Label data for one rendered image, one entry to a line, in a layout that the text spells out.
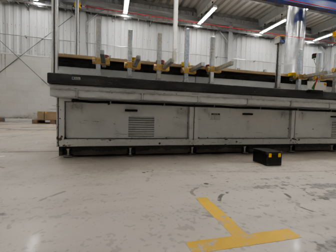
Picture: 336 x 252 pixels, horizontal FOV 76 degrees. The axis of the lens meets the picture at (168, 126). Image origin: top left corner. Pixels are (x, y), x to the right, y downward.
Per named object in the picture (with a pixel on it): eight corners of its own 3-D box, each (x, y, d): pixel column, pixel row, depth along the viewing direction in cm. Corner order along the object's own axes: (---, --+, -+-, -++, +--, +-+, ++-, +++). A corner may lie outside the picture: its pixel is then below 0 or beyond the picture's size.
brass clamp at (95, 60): (109, 64, 173) (109, 58, 173) (92, 63, 169) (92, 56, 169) (109, 66, 179) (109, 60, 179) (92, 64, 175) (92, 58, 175)
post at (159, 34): (160, 88, 186) (162, 32, 184) (156, 88, 185) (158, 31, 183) (159, 89, 189) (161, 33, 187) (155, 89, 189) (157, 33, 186)
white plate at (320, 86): (326, 91, 232) (327, 82, 231) (307, 90, 225) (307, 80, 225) (325, 91, 232) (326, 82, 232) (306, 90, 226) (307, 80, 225)
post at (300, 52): (300, 95, 225) (303, 48, 222) (297, 95, 224) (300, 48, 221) (297, 95, 228) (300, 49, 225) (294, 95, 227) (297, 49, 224)
